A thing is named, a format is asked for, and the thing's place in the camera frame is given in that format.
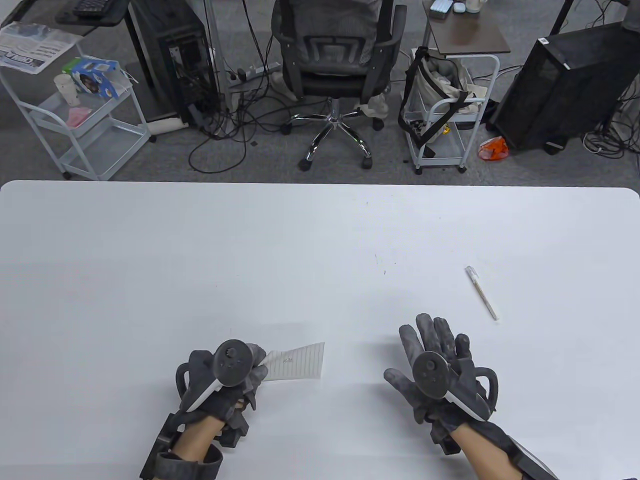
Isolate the white correction pen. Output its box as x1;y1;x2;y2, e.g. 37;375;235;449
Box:
465;265;500;321

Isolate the black keyboard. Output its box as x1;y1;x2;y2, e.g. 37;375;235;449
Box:
73;0;110;19

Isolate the blue printed box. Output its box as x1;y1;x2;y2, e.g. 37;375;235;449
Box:
71;56;121;99

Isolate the black mesh computer tower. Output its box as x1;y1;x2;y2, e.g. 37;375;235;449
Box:
487;21;640;156

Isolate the orange plastic bag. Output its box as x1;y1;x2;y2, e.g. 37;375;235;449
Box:
477;136;510;162

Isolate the beige bag with black strap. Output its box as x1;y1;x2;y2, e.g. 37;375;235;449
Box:
398;46;488;160

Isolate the bundle of cables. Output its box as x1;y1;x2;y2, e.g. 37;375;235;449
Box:
582;82;640;160

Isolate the tangle of black cables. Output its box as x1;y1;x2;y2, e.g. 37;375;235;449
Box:
187;0;331;175

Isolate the person's left hand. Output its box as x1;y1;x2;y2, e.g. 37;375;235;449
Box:
176;342;269;449

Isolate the grey white hand controller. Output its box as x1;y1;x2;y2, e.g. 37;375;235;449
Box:
175;339;254;414
411;351;500;422

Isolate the black mesh office chair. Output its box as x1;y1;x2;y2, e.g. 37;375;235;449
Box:
271;0;408;172

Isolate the black metal pole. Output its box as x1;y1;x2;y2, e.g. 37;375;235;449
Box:
549;0;576;37

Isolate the white three-tier cart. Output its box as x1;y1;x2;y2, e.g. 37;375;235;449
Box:
0;40;152;182

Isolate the black wrist camera with strap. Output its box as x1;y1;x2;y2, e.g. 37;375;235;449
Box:
139;412;224;480
470;422;561;480

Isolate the folded newspaper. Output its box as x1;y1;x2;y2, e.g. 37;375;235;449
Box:
0;22;83;75

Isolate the black open computer tower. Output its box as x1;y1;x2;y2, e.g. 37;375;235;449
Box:
127;0;221;127

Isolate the brown side table top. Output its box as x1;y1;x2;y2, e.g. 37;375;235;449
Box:
422;0;512;56

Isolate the pink packet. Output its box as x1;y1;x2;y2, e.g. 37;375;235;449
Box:
66;106;93;129

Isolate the person's right hand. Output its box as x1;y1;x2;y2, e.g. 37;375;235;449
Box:
384;313;496;455

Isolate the white paper roll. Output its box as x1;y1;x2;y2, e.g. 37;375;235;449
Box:
146;116;183;135

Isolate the black keyboard tray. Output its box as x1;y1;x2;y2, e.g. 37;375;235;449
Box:
55;0;132;27

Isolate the white narrow cart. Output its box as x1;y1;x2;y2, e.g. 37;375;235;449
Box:
403;48;501;176

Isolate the white lined paper with text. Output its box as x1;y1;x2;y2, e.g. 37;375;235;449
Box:
262;342;326;383

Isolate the white metal desk leg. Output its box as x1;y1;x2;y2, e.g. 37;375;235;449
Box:
204;0;233;116

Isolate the white power strip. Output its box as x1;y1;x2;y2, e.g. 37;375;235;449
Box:
226;61;282;83

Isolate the white paper cup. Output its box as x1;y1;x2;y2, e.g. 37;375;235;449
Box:
53;74;81;107

